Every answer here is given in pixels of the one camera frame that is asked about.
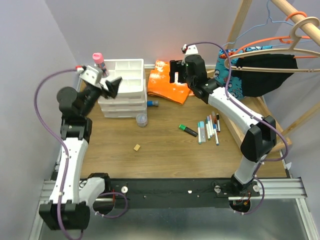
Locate pink cap pen tube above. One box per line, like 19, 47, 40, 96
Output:
92, 52, 109, 78

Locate clear paperclip jar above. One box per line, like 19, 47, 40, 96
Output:
135, 113, 148, 128

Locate green black highlighter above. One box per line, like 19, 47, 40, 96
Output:
178, 124, 198, 137

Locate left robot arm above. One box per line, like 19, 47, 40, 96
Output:
39, 77, 123, 231

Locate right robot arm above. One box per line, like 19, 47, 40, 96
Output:
169, 54, 276, 196

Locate orange folded cloth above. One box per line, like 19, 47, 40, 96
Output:
147, 60, 194, 105

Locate white drawer organizer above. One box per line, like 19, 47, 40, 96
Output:
97, 58, 147, 118

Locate blue shark print cloth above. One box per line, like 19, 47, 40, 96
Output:
213, 50, 245, 100

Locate blue grey glue stick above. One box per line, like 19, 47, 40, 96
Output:
147, 100, 159, 107

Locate orange hanger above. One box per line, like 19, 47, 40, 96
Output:
234, 10, 318, 59

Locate red white pen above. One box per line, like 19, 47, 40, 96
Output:
211, 111, 219, 133

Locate green white pen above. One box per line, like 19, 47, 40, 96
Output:
205, 119, 211, 141

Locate black garment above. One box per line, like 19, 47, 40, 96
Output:
231, 54, 298, 97

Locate tan eraser block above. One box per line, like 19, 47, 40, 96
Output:
133, 144, 141, 152

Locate wooden hanger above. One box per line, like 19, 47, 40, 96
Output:
224, 16, 320, 73

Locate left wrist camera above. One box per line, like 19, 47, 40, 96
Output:
75, 65, 103, 89

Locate blue wire hanger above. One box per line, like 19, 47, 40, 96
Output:
219, 0, 293, 51

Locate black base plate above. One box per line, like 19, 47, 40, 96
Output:
93, 178, 260, 213

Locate wooden clothes rack frame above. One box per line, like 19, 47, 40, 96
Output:
219, 0, 320, 162

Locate aluminium rail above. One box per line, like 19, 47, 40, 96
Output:
39, 178, 307, 202

